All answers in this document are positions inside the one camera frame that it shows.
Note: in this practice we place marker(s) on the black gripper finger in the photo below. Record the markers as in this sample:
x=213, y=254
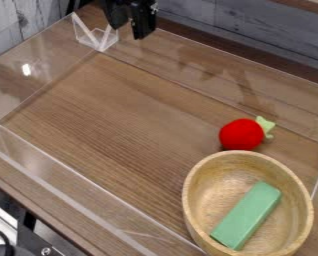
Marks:
x=114, y=12
x=142, y=17

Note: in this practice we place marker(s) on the red plush strawberry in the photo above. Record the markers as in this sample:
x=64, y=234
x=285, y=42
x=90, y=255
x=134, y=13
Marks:
x=243, y=134

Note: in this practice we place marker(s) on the oval wooden bowl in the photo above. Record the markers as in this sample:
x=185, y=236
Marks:
x=216, y=183

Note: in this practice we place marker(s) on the green rectangular block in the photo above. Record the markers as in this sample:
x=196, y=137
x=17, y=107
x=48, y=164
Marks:
x=245, y=216

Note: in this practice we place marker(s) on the clear acrylic enclosure wall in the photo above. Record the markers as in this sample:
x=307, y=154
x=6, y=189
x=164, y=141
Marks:
x=106, y=118

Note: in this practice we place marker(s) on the black metal table bracket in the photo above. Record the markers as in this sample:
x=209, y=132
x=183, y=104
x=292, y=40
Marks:
x=29, y=240

